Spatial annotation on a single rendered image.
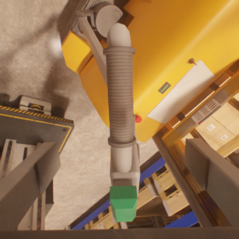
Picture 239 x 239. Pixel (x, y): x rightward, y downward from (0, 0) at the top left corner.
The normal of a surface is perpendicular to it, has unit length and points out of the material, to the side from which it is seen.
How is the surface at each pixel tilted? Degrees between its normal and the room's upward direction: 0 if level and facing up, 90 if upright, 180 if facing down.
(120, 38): 23
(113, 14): 0
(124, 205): 47
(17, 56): 0
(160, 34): 74
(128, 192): 90
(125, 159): 27
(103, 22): 0
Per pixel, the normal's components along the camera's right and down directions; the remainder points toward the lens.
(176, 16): -0.61, -0.12
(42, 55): 0.29, 0.66
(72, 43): 0.00, 0.50
